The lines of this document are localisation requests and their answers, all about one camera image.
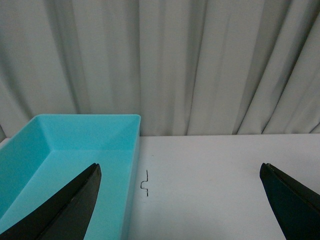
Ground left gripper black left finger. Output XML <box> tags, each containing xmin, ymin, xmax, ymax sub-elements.
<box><xmin>0</xmin><ymin>163</ymin><xmax>101</xmax><ymax>240</ymax></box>

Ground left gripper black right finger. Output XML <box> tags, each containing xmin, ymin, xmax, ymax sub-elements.
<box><xmin>259</xmin><ymin>163</ymin><xmax>320</xmax><ymax>240</ymax></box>

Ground turquoise plastic bin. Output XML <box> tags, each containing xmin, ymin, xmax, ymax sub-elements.
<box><xmin>0</xmin><ymin>114</ymin><xmax>141</xmax><ymax>240</ymax></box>

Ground white pleated curtain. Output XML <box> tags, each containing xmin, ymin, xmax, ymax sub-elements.
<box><xmin>0</xmin><ymin>0</ymin><xmax>320</xmax><ymax>139</ymax></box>

